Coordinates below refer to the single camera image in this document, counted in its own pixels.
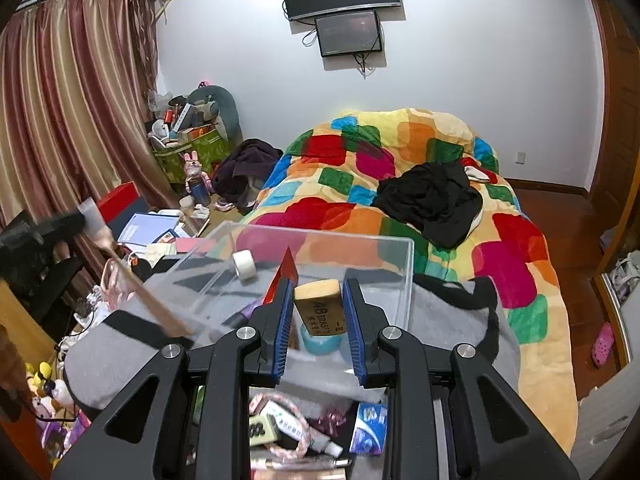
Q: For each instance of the black clothing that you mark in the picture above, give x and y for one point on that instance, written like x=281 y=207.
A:
x=430 y=200

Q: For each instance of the wooden door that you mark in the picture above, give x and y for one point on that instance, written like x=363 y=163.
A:
x=620 y=110

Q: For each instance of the grey and black blanket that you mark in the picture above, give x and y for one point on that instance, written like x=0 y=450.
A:
x=450 y=320

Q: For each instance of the green storage box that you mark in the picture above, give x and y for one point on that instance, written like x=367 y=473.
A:
x=210 y=147

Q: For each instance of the tan eraser block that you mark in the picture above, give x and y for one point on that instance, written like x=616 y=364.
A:
x=320 y=305

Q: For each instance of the white tube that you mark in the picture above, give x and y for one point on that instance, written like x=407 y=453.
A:
x=290 y=422

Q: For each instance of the pink rabbit bottle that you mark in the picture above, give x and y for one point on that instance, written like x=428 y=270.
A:
x=195 y=170

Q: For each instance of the white tape roll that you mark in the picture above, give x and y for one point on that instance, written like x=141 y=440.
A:
x=244 y=266

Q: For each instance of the white bag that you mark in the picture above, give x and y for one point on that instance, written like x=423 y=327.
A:
x=627 y=272

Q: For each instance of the blue tape roll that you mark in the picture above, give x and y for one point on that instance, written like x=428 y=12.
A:
x=320 y=345

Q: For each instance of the grey neck pillow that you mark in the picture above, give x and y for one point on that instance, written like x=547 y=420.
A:
x=227 y=105

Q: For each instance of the blue packet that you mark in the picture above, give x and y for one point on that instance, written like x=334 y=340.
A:
x=370 y=425

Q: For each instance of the brown wooden stick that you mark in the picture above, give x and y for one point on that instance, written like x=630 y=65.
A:
x=140 y=285

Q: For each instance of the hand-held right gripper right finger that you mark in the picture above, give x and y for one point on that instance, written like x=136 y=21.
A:
x=356 y=332

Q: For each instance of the small black wall monitor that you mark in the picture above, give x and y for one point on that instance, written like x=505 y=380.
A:
x=350 y=32

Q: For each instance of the pink clog shoe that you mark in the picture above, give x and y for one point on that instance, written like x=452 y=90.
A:
x=602 y=345

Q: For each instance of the white sock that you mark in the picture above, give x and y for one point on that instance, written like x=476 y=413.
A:
x=477 y=174

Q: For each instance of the colourful patchwork blanket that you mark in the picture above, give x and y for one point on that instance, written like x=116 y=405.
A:
x=350 y=160

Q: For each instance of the blue and white notebook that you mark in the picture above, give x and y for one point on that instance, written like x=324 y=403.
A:
x=145 y=227

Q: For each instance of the pink and gold curtain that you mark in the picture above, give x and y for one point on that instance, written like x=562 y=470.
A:
x=65 y=110

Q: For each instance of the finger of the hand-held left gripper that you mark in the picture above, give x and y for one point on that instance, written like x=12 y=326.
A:
x=62 y=226

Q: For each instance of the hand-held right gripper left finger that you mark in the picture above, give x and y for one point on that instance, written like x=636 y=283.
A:
x=282 y=330

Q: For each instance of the white cabinet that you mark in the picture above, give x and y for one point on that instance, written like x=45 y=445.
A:
x=605 y=425

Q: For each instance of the green square circuit board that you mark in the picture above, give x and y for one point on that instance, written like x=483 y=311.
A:
x=261 y=426

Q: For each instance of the brown patterned curtain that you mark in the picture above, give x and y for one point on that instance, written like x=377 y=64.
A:
x=142 y=35

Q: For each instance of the clear plastic box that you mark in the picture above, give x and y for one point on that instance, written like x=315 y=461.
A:
x=350 y=255

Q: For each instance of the white wall socket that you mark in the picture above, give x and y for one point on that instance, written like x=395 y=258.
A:
x=520 y=157

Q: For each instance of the red packet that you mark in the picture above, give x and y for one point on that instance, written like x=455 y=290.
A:
x=285 y=275

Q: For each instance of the dark purple clothing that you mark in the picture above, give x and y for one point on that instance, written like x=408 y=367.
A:
x=245 y=165

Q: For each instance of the pink bead charm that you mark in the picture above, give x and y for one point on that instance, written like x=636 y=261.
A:
x=327 y=417

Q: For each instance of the red box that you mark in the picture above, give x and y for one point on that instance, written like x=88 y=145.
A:
x=117 y=200

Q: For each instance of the pile of plush toys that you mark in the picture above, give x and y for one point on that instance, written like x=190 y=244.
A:
x=50 y=390

